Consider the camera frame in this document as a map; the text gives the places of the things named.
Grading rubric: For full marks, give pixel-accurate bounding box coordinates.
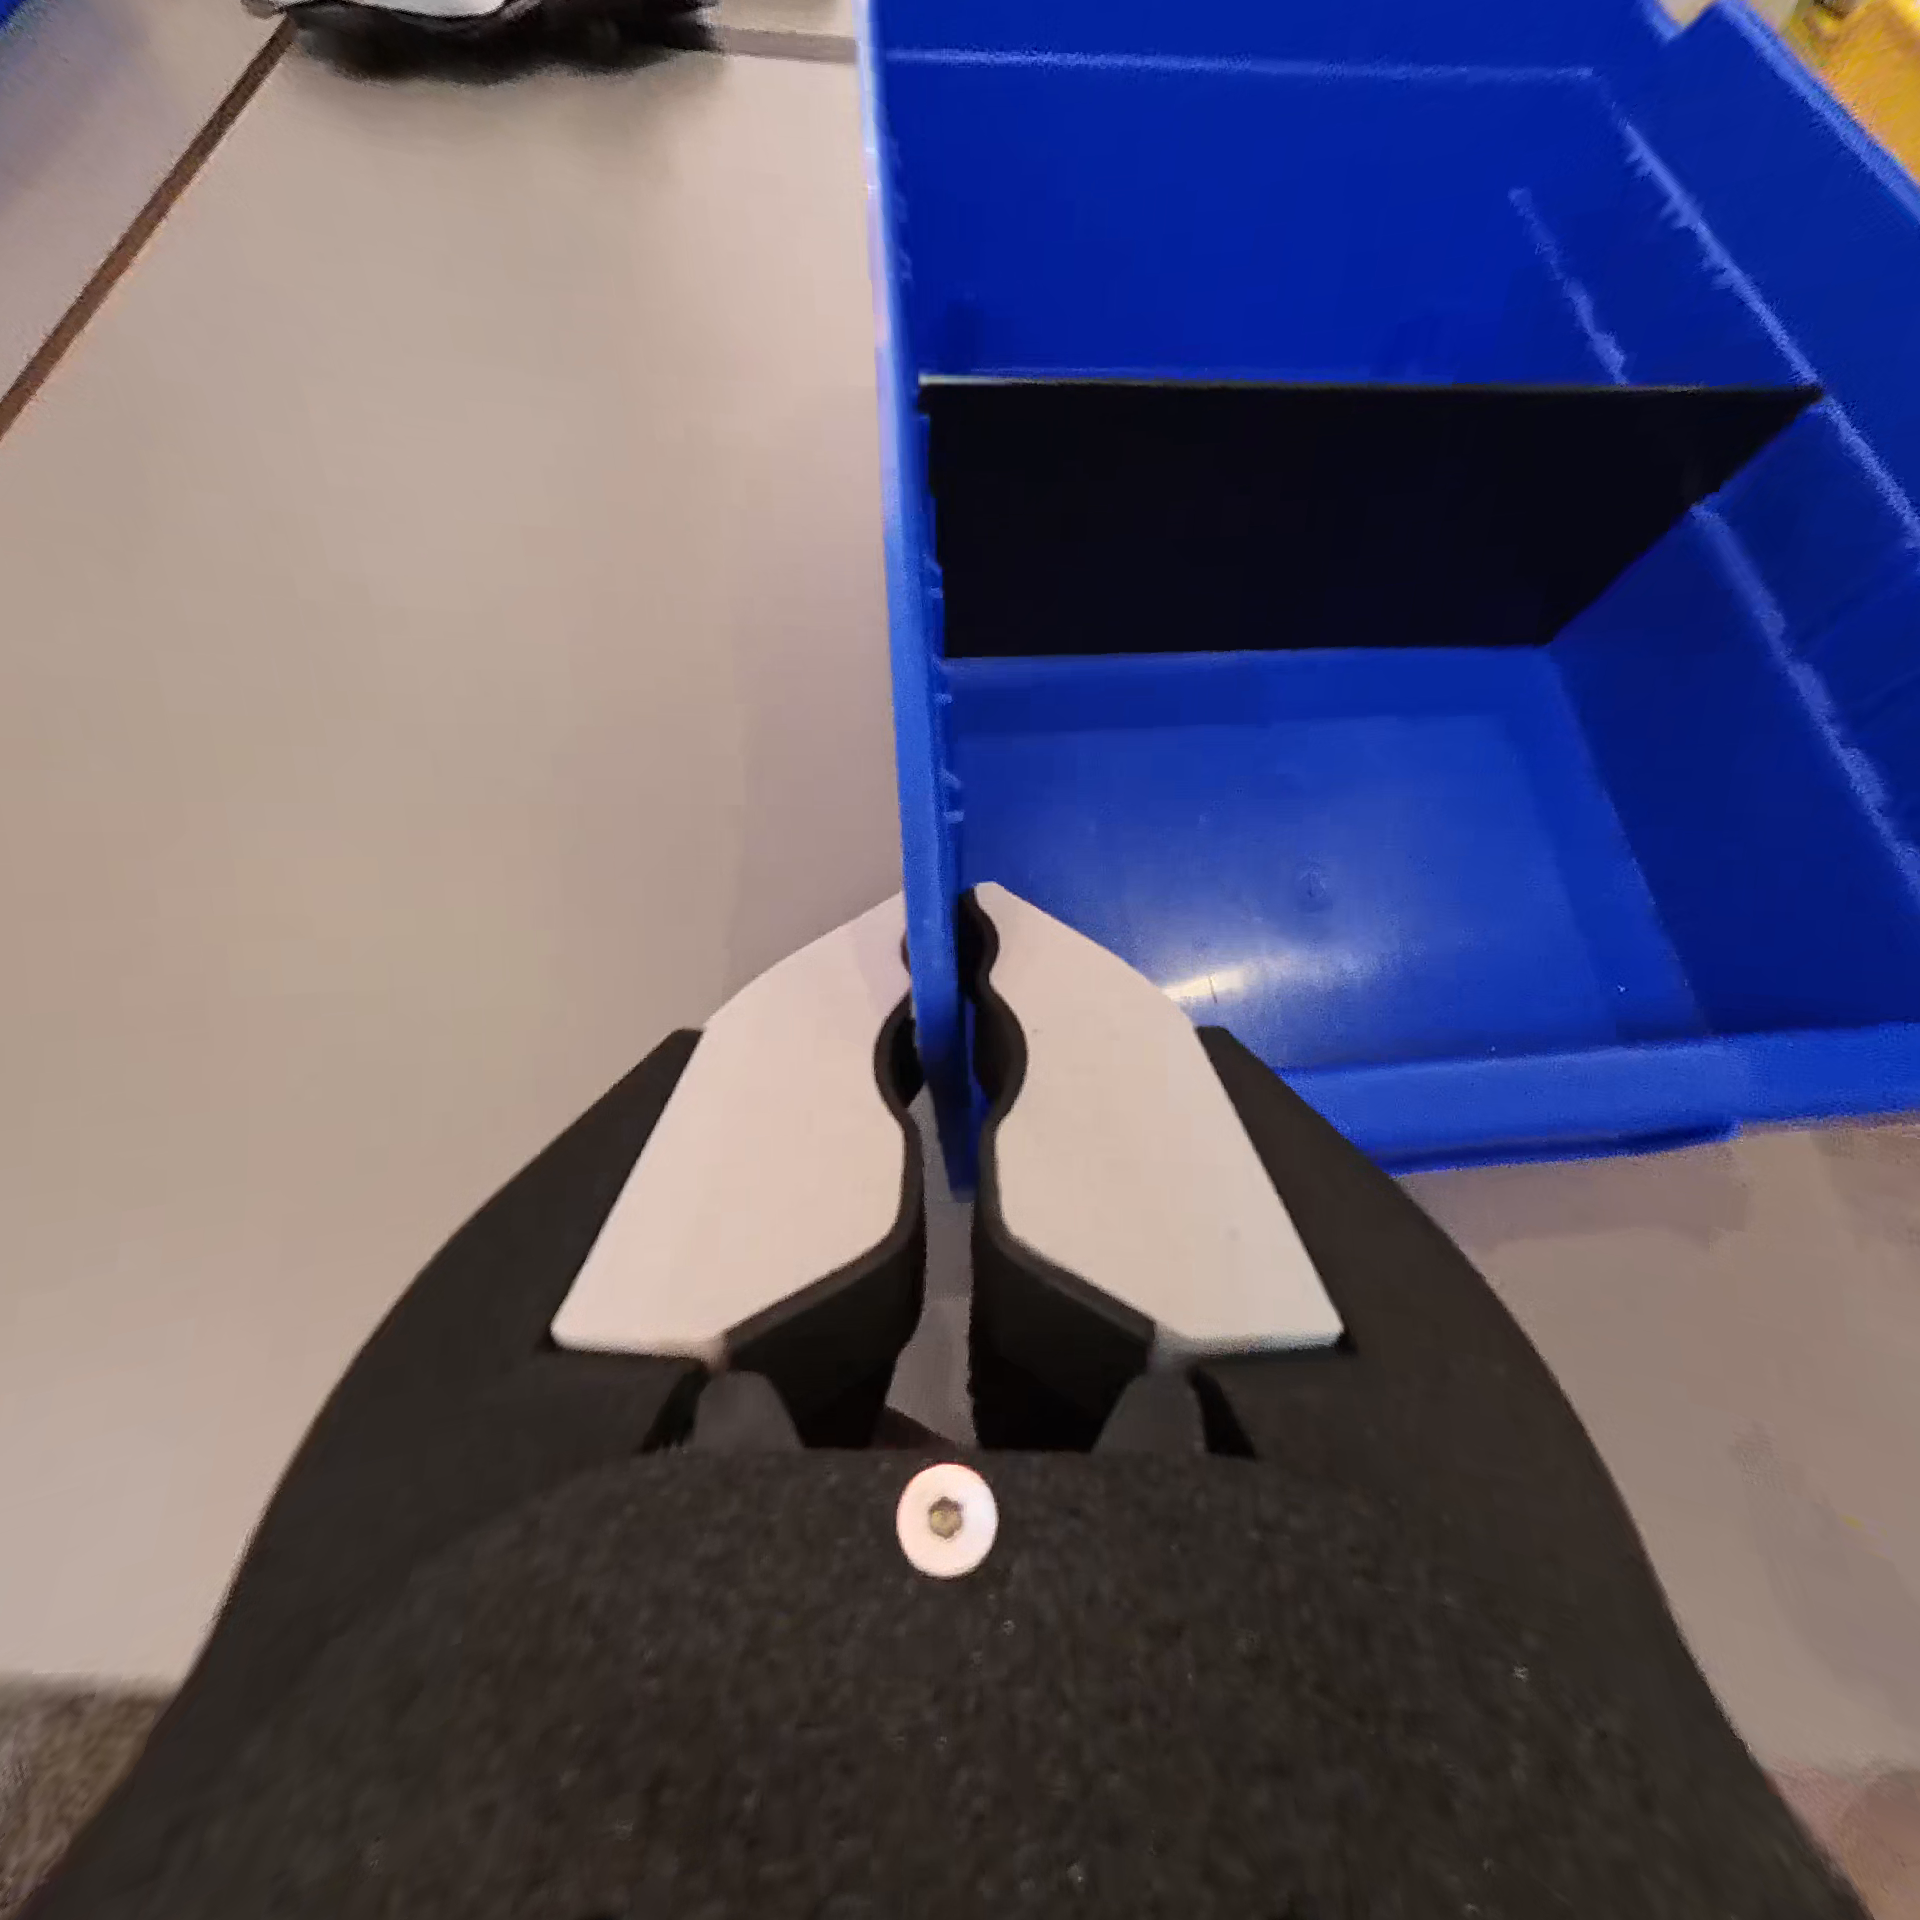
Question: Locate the black object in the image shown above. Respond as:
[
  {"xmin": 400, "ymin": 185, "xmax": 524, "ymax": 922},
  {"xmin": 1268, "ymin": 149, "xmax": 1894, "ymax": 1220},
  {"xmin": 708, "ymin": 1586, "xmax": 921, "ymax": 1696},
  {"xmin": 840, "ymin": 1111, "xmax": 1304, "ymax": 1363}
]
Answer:
[{"xmin": 248, "ymin": 0, "xmax": 714, "ymax": 76}]

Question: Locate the blue plastic bin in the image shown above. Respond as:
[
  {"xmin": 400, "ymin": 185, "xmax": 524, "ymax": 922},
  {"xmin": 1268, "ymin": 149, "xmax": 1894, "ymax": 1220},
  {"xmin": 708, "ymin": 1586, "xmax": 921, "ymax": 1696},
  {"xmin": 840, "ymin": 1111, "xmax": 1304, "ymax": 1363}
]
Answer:
[{"xmin": 852, "ymin": 0, "xmax": 1920, "ymax": 1173}]

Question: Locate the grey desk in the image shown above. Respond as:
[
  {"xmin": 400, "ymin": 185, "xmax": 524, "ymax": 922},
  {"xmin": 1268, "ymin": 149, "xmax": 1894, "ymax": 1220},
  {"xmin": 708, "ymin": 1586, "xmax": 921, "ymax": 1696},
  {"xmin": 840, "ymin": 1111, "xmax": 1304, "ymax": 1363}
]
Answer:
[{"xmin": 0, "ymin": 0, "xmax": 1920, "ymax": 1879}]

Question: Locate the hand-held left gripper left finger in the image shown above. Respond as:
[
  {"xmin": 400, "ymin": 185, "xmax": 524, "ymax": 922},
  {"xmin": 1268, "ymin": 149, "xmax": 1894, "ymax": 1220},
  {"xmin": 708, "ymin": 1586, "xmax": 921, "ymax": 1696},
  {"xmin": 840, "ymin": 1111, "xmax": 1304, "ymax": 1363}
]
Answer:
[{"xmin": 549, "ymin": 894, "xmax": 925, "ymax": 1449}]

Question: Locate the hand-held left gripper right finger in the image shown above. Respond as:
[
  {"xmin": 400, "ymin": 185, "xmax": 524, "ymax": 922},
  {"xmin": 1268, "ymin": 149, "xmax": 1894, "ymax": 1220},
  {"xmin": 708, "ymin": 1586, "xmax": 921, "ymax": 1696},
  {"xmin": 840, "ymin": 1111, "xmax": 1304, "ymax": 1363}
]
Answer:
[{"xmin": 961, "ymin": 885, "xmax": 1344, "ymax": 1454}]

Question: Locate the black bin divider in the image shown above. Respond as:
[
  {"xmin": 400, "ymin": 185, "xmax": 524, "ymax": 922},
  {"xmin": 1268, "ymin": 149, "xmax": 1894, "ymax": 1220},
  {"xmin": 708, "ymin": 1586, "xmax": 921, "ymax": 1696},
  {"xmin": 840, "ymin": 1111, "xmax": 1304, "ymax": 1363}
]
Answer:
[{"xmin": 919, "ymin": 375, "xmax": 1825, "ymax": 661}]

